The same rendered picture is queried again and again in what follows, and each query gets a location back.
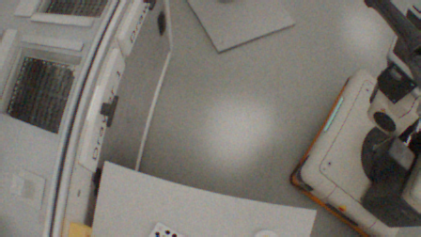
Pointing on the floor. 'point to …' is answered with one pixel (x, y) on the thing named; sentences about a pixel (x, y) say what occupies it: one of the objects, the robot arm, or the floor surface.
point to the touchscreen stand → (240, 21)
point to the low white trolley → (185, 210)
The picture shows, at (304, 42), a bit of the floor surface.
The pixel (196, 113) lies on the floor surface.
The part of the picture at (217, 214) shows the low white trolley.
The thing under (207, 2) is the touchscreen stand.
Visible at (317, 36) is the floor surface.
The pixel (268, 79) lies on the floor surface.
